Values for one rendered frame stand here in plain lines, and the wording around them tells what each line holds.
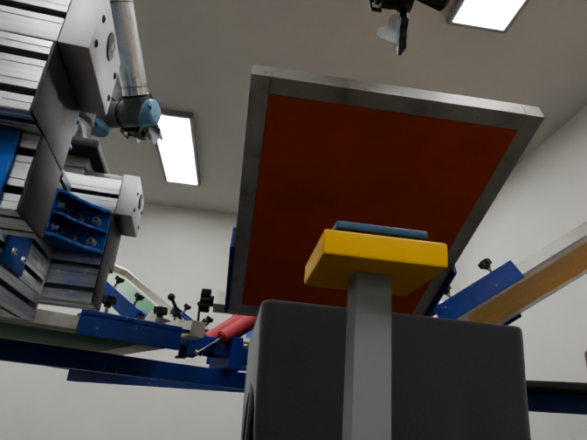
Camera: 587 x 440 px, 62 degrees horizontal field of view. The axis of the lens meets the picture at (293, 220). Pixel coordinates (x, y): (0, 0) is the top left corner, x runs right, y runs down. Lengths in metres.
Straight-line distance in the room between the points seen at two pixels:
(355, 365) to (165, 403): 4.98
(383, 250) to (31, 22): 0.44
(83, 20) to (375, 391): 0.50
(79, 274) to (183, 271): 4.67
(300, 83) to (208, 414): 4.71
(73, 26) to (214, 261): 5.13
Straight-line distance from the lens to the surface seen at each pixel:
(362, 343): 0.51
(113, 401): 5.53
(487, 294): 1.73
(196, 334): 1.60
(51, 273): 1.01
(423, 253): 0.51
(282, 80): 0.95
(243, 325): 1.92
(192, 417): 5.42
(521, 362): 0.91
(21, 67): 0.59
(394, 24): 1.09
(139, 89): 1.47
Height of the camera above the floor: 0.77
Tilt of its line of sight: 22 degrees up
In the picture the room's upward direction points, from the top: 5 degrees clockwise
